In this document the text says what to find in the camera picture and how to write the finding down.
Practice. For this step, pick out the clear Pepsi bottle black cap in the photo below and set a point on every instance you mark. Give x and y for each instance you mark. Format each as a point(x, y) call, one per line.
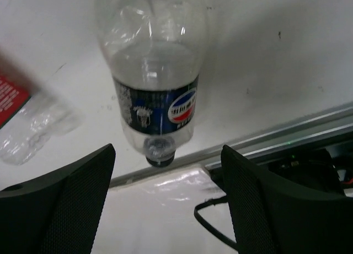
point(154, 50)

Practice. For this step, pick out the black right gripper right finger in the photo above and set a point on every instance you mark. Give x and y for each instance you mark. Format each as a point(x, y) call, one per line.
point(271, 214)

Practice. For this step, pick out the clear red-label water bottle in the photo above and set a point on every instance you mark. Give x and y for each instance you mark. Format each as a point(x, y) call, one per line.
point(30, 113)

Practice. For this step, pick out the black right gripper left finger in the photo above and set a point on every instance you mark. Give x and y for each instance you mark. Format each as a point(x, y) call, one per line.
point(58, 212)

